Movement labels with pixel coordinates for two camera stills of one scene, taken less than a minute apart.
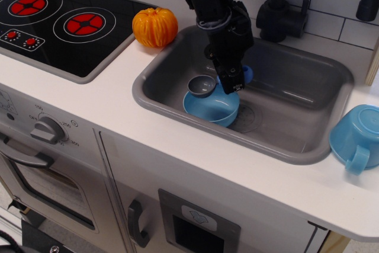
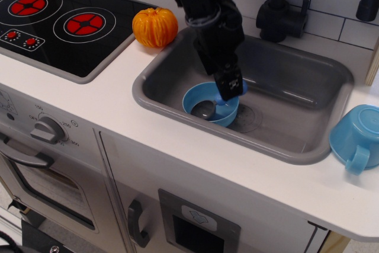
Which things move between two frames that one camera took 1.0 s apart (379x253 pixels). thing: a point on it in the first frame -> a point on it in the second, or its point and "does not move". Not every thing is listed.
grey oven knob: (48, 130) does not move
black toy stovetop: (72, 32) does not move
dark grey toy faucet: (277, 19) does not move
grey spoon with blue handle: (204, 86) -> (204, 110)
